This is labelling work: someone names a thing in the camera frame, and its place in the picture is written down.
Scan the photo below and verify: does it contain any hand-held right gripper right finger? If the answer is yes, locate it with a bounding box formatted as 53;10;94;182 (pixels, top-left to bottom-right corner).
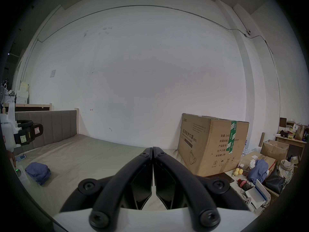
153;146;251;231

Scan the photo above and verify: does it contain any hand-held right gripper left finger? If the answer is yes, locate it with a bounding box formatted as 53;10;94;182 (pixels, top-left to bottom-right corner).
59;146;154;231

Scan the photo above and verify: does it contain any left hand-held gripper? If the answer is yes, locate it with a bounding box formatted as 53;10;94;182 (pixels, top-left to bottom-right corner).
0;102;44;152

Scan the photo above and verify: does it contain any person's left hand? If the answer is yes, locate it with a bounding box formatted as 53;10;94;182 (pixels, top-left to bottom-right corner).
7;150;17;169

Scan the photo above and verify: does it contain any grey padded headboard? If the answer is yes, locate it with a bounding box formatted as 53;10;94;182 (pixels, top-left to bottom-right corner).
15;110;78;156

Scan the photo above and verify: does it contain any black flat mat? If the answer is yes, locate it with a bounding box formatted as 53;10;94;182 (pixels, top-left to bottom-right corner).
207;172;235;186

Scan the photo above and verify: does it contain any stack of white appliances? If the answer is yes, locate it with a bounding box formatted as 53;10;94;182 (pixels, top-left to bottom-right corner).
5;81;30;105

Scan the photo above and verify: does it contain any bed with beige sheet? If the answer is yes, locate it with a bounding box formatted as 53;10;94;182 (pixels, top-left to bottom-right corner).
13;133;242;213

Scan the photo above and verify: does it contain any dark blue garment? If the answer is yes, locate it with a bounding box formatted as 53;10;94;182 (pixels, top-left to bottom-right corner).
25;162;52;186

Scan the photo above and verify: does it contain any white device with green light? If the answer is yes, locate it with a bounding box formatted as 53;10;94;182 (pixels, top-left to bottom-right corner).
15;165;31;192

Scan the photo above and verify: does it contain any large brown printed carton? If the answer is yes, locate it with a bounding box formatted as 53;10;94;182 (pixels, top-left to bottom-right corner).
177;113;249;177

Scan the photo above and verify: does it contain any open white box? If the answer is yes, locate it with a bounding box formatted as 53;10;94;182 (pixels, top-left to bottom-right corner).
245;178;271;210

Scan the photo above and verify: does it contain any blue cloth bundle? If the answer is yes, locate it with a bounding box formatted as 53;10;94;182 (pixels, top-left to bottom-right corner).
247;159;270;186

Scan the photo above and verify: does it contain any flat brown carton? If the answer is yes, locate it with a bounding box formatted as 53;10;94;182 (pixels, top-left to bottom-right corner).
239;151;277;178

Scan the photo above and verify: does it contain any black handbag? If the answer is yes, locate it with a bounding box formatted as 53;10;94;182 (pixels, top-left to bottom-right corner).
263;168;287;195

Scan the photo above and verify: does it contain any open brown carton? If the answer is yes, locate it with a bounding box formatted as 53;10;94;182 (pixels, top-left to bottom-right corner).
260;139;290;163

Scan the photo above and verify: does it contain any checked fabric bag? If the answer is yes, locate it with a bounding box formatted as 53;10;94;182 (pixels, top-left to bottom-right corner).
277;159;294;186

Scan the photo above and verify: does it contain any wooden table with clutter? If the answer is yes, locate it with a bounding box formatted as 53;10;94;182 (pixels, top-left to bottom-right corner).
274;117;309;161

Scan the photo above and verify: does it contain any wooden bed frame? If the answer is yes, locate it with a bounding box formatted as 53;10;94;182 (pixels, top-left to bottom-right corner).
14;102;53;112

